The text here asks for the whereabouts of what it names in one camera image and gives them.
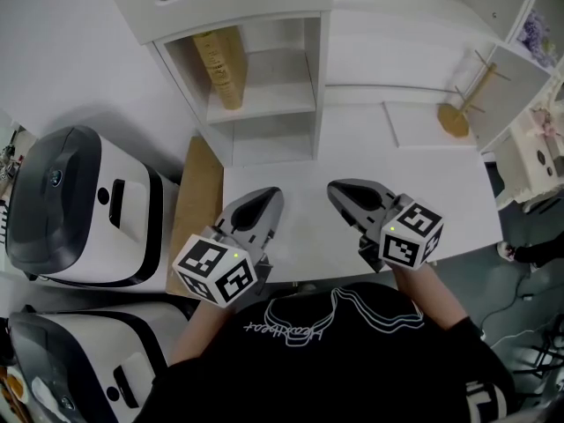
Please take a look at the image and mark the black power cable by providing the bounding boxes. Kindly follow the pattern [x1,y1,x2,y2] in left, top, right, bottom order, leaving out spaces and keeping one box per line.
[479,270,544,330]

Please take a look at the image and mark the person's black printed t-shirt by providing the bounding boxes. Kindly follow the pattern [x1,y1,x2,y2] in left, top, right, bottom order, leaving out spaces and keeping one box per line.
[149,281,517,423]

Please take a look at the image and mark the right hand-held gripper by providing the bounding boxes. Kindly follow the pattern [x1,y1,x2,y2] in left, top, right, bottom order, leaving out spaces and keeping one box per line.
[326,178,444,275]

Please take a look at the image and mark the wooden mug tree stand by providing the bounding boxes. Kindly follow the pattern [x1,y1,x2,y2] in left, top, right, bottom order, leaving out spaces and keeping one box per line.
[436,49,513,139]

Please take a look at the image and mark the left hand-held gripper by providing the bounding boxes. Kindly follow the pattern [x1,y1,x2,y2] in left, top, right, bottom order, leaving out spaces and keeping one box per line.
[171,186,286,308]

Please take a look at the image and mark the brown cardboard panel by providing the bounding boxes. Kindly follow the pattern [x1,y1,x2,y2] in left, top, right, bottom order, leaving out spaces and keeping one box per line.
[166,135,226,298]

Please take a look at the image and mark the tan hardcover book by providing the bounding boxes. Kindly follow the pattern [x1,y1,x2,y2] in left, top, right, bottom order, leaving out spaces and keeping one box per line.
[191,26,248,112]

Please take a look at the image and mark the white cable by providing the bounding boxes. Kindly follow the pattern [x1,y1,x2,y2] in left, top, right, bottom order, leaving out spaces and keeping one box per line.
[488,323,553,348]

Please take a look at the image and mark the black metal frame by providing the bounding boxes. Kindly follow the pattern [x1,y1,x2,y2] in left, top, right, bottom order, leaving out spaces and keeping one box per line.
[531,323,564,383]

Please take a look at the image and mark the purple artificial flowers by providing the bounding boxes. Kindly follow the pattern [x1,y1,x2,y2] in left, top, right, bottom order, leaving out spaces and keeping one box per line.
[516,9,559,68]

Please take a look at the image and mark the white and black robot machine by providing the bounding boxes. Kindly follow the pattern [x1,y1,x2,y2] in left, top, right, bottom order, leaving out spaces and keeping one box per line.
[7,301,191,423]
[4,124,181,290]

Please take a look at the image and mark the person's left forearm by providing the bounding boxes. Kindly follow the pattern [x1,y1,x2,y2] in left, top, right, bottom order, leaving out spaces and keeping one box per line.
[169,298,231,366]

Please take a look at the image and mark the person's right forearm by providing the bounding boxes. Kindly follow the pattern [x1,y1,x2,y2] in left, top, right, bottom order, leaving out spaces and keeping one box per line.
[390,261,469,333]

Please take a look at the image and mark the white desk with shelves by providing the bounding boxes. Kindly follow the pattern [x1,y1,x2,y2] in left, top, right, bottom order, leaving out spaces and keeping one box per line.
[99,0,557,297]

